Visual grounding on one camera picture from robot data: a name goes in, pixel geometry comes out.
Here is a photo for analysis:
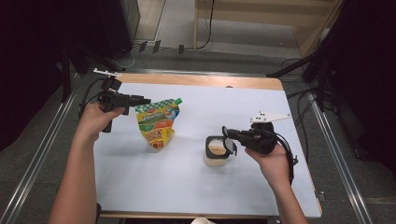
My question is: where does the white table sheet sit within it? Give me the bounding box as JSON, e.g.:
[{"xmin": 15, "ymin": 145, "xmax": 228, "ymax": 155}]
[{"xmin": 92, "ymin": 82, "xmax": 322, "ymax": 218}]

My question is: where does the person's left hand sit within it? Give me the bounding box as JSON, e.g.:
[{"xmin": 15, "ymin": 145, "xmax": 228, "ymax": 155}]
[{"xmin": 77, "ymin": 102, "xmax": 126, "ymax": 143}]

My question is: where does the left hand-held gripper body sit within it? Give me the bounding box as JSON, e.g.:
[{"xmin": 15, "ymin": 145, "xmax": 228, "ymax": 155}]
[{"xmin": 92, "ymin": 67, "xmax": 138, "ymax": 134}]

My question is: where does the white floor cable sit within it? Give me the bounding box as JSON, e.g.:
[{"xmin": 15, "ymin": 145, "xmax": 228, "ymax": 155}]
[{"xmin": 116, "ymin": 46, "xmax": 138, "ymax": 70}]

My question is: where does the white rounded object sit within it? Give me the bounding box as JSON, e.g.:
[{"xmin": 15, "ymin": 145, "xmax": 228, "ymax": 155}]
[{"xmin": 190, "ymin": 217, "xmax": 218, "ymax": 224}]

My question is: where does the yellow spouted seasoning pouch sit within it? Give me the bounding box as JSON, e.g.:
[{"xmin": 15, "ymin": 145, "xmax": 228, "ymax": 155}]
[{"xmin": 134, "ymin": 97, "xmax": 184, "ymax": 151}]

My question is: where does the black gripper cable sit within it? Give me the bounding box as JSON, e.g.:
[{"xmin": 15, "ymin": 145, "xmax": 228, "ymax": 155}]
[
  {"xmin": 266, "ymin": 131, "xmax": 300, "ymax": 185},
  {"xmin": 77, "ymin": 77, "xmax": 108, "ymax": 119}
]

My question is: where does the light wooden furniture frame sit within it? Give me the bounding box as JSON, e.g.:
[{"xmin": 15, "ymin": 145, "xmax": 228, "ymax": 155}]
[{"xmin": 192, "ymin": 0, "xmax": 345, "ymax": 58}]

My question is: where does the dark cabinet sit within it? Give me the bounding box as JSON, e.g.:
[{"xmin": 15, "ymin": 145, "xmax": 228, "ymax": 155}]
[{"xmin": 98, "ymin": 0, "xmax": 141, "ymax": 61}]

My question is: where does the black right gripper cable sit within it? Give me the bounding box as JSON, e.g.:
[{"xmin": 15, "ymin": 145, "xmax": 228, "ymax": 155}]
[{"xmin": 266, "ymin": 131, "xmax": 300, "ymax": 185}]

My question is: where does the metal floor rail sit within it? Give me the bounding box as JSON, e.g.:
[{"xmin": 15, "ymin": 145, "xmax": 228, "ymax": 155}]
[
  {"xmin": 0, "ymin": 74, "xmax": 80, "ymax": 224},
  {"xmin": 306, "ymin": 92, "xmax": 375, "ymax": 224}
]

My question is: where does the dark curtain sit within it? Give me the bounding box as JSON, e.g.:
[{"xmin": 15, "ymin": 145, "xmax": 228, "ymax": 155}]
[
  {"xmin": 0, "ymin": 0, "xmax": 105, "ymax": 152},
  {"xmin": 326, "ymin": 0, "xmax": 396, "ymax": 173}
]

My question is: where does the person's right hand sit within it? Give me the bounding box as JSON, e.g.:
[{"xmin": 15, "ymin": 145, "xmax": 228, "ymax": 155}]
[{"xmin": 244, "ymin": 143, "xmax": 292, "ymax": 189}]

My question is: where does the black hanging cable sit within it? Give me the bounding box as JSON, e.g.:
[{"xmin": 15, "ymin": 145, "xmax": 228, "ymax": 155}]
[{"xmin": 196, "ymin": 0, "xmax": 217, "ymax": 50}]

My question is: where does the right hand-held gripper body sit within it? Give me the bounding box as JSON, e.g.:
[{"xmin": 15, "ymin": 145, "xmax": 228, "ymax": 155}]
[{"xmin": 238, "ymin": 110, "xmax": 292, "ymax": 156}]

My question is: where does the black metal stand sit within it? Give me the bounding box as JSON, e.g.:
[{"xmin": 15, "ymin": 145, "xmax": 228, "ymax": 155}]
[
  {"xmin": 266, "ymin": 0, "xmax": 347, "ymax": 113},
  {"xmin": 58, "ymin": 39, "xmax": 126, "ymax": 105}
]

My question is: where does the black floor cable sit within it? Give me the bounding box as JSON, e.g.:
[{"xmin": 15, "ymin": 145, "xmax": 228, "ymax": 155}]
[{"xmin": 281, "ymin": 57, "xmax": 338, "ymax": 163}]

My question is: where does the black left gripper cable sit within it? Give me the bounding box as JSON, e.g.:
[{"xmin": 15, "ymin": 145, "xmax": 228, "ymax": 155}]
[{"xmin": 77, "ymin": 77, "xmax": 108, "ymax": 119}]

